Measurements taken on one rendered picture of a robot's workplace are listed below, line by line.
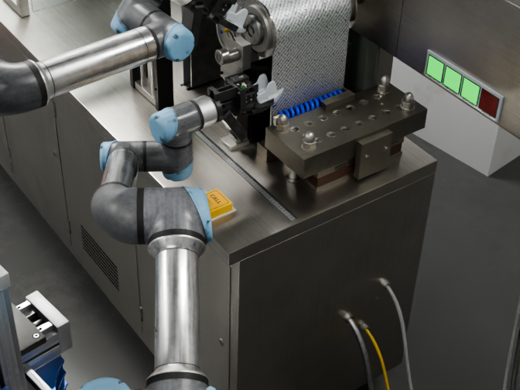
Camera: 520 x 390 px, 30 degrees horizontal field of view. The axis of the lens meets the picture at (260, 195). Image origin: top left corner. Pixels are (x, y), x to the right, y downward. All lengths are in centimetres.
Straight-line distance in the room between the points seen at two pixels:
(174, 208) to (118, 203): 11
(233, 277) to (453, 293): 134
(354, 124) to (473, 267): 132
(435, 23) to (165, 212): 85
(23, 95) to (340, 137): 85
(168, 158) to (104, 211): 40
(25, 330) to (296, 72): 91
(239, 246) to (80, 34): 109
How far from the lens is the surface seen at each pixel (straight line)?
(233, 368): 259
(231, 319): 246
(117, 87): 282
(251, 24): 237
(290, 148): 236
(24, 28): 316
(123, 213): 194
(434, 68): 242
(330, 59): 251
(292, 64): 243
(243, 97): 233
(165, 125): 225
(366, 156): 243
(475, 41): 230
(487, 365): 332
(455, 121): 408
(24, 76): 192
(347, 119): 247
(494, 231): 382
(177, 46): 205
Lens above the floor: 242
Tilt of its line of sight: 39 degrees down
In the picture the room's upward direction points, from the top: 2 degrees clockwise
